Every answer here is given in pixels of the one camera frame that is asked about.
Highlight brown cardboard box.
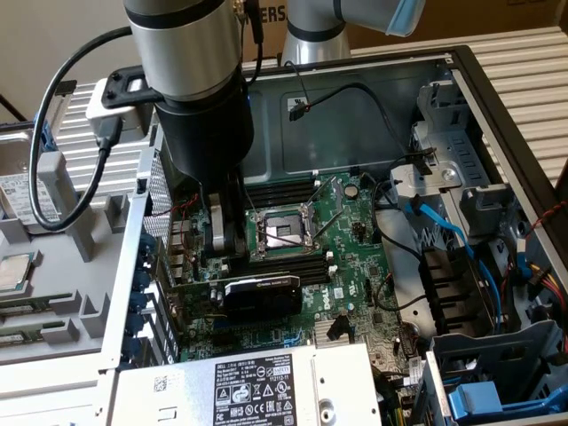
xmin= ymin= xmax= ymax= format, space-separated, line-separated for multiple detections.
xmin=239 ymin=0 xmax=568 ymax=63

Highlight black cable with loose plug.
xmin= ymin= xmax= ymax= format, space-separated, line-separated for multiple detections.
xmin=283 ymin=59 xmax=412 ymax=159

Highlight thin metal locking lever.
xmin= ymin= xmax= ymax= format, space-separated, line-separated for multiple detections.
xmin=261 ymin=206 xmax=347 ymax=249
xmin=242 ymin=176 xmax=259 ymax=214

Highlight red yellow power wire bundle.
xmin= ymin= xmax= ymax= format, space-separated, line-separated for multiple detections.
xmin=527 ymin=261 xmax=568 ymax=310

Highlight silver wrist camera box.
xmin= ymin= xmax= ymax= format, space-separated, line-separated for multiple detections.
xmin=85 ymin=77 xmax=156 ymax=144

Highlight silver open PC case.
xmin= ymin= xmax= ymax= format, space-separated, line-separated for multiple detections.
xmin=0 ymin=43 xmax=568 ymax=426

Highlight silver power supply unit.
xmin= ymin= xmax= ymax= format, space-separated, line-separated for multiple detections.
xmin=113 ymin=340 xmax=383 ymax=426

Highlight hard disk with blue carrier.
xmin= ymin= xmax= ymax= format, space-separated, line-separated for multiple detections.
xmin=0 ymin=110 xmax=63 ymax=236

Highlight short blue wire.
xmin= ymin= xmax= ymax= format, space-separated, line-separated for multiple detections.
xmin=514 ymin=237 xmax=536 ymax=289

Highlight metal disk bay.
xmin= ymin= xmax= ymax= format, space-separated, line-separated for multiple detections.
xmin=390 ymin=79 xmax=493 ymax=209

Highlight black curved cable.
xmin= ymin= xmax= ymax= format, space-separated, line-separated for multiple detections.
xmin=375 ymin=273 xmax=430 ymax=314

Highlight green graphics card black shroud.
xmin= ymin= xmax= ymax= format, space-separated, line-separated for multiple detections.
xmin=164 ymin=272 xmax=305 ymax=329

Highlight green motherboard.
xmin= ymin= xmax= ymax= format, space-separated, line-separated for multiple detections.
xmin=168 ymin=171 xmax=428 ymax=388

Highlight black camera bracket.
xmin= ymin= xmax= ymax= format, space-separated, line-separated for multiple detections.
xmin=100 ymin=65 xmax=165 ymax=110

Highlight green RAM stick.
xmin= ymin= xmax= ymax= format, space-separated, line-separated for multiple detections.
xmin=0 ymin=330 xmax=46 ymax=348
xmin=0 ymin=300 xmax=51 ymax=317

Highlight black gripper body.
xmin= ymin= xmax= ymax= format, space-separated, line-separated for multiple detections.
xmin=154 ymin=83 xmax=256 ymax=267

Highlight silver chipset heatsink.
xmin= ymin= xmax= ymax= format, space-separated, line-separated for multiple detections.
xmin=312 ymin=318 xmax=352 ymax=346

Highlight blue flat disk wire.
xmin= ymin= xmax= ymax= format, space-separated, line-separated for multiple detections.
xmin=406 ymin=194 xmax=511 ymax=332

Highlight black looped cable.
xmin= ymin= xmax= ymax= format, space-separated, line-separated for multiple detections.
xmin=370 ymin=175 xmax=425 ymax=263

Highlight grey plastic parts rack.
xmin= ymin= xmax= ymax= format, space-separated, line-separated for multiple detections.
xmin=0 ymin=150 xmax=134 ymax=367

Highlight blue plastic disk carrier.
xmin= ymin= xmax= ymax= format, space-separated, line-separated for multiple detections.
xmin=446 ymin=380 xmax=568 ymax=422

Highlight CPU socket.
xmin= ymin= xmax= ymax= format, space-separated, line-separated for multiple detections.
xmin=245 ymin=201 xmax=324 ymax=264

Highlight dark grey drive cage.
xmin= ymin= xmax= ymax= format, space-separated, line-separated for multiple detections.
xmin=423 ymin=319 xmax=568 ymax=426

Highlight black ribbed plastic bracket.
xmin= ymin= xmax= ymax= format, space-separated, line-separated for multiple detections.
xmin=419 ymin=247 xmax=501 ymax=341

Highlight red black twisted wire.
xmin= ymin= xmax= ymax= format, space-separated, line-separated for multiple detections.
xmin=145 ymin=191 xmax=201 ymax=279
xmin=523 ymin=201 xmax=568 ymax=241

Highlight silver CPU chip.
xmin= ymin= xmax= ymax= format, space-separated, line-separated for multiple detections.
xmin=0 ymin=251 xmax=37 ymax=295

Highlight black profile end cap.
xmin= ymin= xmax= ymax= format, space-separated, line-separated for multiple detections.
xmin=53 ymin=79 xmax=79 ymax=98

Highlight short black expansion slot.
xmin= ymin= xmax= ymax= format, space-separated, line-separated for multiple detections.
xmin=210 ymin=331 xmax=237 ymax=351

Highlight black RAM slot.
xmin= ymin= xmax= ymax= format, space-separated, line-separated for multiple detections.
xmin=246 ymin=179 xmax=319 ymax=195
xmin=242 ymin=260 xmax=333 ymax=276
xmin=301 ymin=271 xmax=336 ymax=289
xmin=248 ymin=267 xmax=335 ymax=281
xmin=246 ymin=173 xmax=319 ymax=188
xmin=246 ymin=185 xmax=319 ymax=201
xmin=246 ymin=193 xmax=320 ymax=209
xmin=242 ymin=253 xmax=332 ymax=270

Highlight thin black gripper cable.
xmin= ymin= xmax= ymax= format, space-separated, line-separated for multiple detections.
xmin=234 ymin=0 xmax=266 ymax=88

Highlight black camera cable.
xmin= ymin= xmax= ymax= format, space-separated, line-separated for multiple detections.
xmin=28 ymin=25 xmax=134 ymax=233

